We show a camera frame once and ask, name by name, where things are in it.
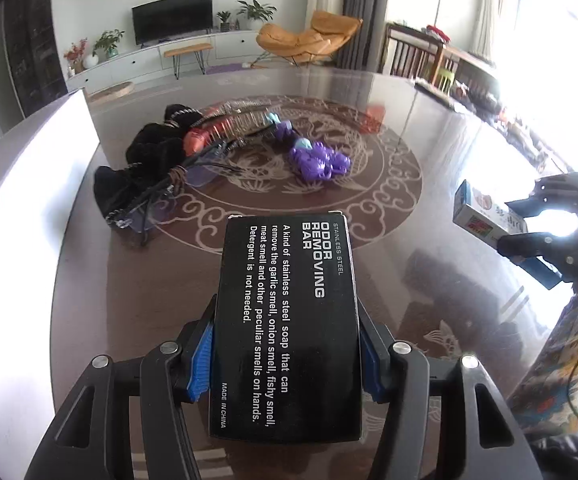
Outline orange lounge chair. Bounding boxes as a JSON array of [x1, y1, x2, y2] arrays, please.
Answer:
[[256, 10, 364, 69]]

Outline dark display cabinet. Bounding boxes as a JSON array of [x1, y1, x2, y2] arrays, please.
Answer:
[[0, 0, 68, 112]]

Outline green potted plant teal pot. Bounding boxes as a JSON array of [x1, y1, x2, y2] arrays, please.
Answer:
[[92, 28, 126, 59]]

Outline colourful printed cloth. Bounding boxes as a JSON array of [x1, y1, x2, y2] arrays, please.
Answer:
[[510, 287, 578, 442]]

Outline clear blue safety glasses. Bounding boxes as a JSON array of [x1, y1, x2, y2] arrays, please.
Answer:
[[116, 140, 242, 248]]

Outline purple teal hair claw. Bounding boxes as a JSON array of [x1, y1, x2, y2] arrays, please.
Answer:
[[289, 138, 331, 181]]

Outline large leafy potted plant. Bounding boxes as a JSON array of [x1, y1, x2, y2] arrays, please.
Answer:
[[236, 0, 278, 31]]

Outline grey curtain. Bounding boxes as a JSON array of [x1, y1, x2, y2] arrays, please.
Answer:
[[336, 0, 396, 72]]

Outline white television cabinet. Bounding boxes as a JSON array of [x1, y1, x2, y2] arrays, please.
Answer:
[[66, 29, 271, 95]]

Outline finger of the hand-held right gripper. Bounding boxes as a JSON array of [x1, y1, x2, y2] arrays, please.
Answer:
[[498, 232, 578, 290], [506, 172, 578, 217]]

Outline purple floor mat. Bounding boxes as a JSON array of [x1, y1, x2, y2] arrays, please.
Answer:
[[206, 62, 256, 75]]

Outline round woven mat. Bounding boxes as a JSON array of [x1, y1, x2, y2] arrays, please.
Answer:
[[88, 81, 134, 106]]

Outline black television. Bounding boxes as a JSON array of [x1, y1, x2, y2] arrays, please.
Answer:
[[131, 0, 215, 46]]

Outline black printed box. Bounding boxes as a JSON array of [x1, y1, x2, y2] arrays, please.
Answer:
[[209, 211, 364, 445]]

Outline glass patterned desktop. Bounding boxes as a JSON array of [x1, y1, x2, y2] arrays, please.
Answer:
[[0, 66, 578, 480]]

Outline small blue white box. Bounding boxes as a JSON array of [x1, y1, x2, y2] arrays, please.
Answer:
[[452, 179, 530, 239]]

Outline red flowers in vase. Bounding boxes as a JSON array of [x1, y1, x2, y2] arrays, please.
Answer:
[[64, 38, 90, 74]]

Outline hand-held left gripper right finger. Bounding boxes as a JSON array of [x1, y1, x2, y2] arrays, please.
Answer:
[[356, 300, 544, 480]]

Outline white panel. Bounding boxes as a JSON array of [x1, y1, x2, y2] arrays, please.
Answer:
[[0, 87, 101, 403]]

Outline rhinestone bow hair clip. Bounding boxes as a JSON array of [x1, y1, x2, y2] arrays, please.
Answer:
[[213, 100, 276, 139]]

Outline dark wooden chair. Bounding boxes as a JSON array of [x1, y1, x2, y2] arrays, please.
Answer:
[[383, 22, 463, 92]]

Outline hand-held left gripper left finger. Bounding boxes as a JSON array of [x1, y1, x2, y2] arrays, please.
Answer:
[[24, 294, 217, 480]]

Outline wooden bench black legs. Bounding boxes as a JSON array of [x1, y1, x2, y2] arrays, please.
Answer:
[[163, 42, 214, 80]]

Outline black velvet hair bow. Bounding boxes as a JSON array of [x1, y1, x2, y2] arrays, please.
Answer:
[[92, 164, 171, 223], [163, 104, 206, 132], [126, 121, 191, 172]]

